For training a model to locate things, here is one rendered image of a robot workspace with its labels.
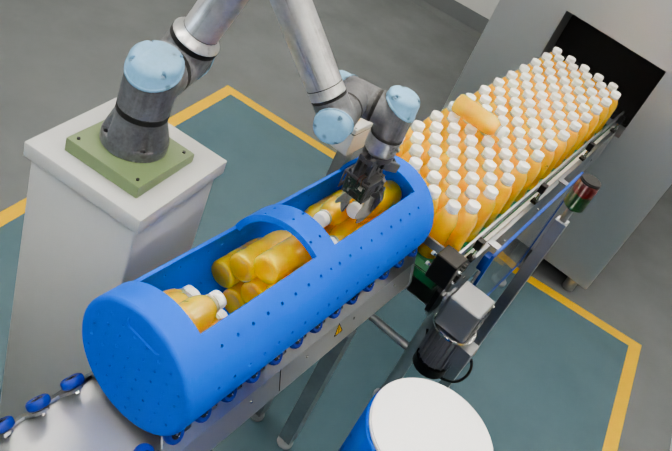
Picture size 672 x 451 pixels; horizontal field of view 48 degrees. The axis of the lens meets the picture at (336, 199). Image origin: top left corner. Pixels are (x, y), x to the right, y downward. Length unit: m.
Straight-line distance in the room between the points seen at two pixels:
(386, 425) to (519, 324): 2.15
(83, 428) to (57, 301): 0.51
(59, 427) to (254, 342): 0.39
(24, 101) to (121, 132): 2.17
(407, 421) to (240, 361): 0.40
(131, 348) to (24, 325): 0.77
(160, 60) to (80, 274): 0.55
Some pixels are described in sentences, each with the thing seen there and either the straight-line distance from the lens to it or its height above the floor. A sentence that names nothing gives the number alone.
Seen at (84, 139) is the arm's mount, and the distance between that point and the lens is 1.73.
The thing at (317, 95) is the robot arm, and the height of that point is 1.51.
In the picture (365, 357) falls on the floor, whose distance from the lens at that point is 3.13.
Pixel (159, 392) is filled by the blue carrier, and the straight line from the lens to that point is 1.41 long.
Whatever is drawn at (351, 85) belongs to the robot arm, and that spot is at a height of 1.49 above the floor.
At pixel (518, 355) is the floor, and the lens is 3.55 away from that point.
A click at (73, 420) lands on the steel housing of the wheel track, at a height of 0.93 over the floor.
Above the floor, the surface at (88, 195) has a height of 1.12.
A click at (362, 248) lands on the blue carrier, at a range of 1.69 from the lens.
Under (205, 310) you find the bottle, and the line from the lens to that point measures 1.45.
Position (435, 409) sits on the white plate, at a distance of 1.68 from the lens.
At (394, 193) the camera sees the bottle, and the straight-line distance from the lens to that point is 1.92.
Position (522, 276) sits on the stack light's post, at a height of 0.87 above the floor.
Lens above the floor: 2.25
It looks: 36 degrees down
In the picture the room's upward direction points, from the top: 25 degrees clockwise
